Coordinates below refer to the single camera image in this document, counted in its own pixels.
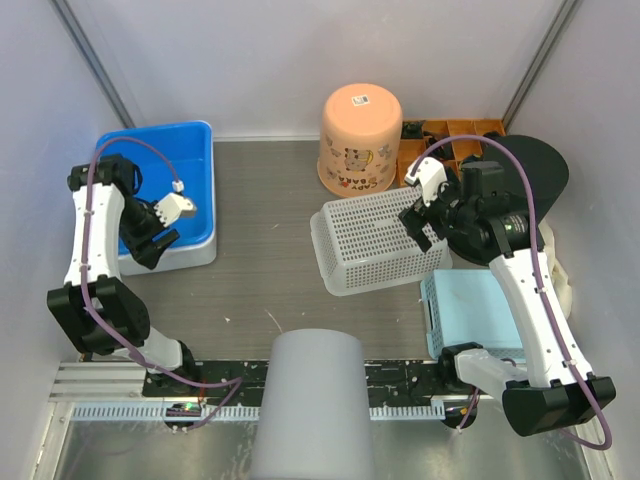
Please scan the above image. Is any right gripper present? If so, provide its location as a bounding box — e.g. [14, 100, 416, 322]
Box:
[399, 168, 477, 252]

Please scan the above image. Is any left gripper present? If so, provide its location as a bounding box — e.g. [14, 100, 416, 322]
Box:
[118, 196, 179, 269]

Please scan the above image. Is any white plastic tub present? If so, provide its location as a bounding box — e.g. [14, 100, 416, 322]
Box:
[118, 230, 217, 276]

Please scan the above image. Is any white translucent basket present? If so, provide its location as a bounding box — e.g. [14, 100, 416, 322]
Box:
[310, 188, 453, 296]

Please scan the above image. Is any blue plastic basket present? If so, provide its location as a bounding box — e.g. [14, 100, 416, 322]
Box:
[96, 121, 216, 246]

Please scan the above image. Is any light blue perforated basket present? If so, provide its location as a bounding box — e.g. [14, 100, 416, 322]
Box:
[420, 269, 525, 364]

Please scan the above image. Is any orange plastic container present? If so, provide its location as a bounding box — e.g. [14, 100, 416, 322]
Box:
[317, 83, 403, 198]

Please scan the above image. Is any large black container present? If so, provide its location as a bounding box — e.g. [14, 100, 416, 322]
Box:
[451, 135, 569, 266]

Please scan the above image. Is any grey plastic container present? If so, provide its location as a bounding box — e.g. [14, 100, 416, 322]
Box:
[249, 329, 376, 479]

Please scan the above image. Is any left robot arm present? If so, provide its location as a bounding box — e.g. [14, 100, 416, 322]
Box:
[46, 154, 201, 396]

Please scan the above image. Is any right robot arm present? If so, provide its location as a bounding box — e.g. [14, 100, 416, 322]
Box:
[399, 157, 616, 437]

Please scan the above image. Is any orange compartment tray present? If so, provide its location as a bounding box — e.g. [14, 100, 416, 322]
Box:
[396, 119, 505, 183]

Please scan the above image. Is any black part in tray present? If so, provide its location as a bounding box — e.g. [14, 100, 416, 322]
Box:
[401, 120, 424, 140]

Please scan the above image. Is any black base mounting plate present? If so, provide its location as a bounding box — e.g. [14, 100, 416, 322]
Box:
[142, 360, 474, 407]

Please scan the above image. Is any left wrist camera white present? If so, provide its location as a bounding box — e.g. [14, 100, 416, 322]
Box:
[153, 192, 197, 227]

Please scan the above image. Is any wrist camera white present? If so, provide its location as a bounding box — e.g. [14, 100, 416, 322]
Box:
[153, 192, 197, 227]
[404, 157, 447, 206]

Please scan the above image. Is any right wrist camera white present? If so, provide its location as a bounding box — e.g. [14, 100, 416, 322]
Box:
[404, 157, 447, 206]

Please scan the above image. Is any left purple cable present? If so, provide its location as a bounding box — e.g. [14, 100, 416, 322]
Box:
[82, 137, 244, 434]

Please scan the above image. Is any aluminium rail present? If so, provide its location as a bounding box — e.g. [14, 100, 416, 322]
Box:
[50, 362, 472, 424]

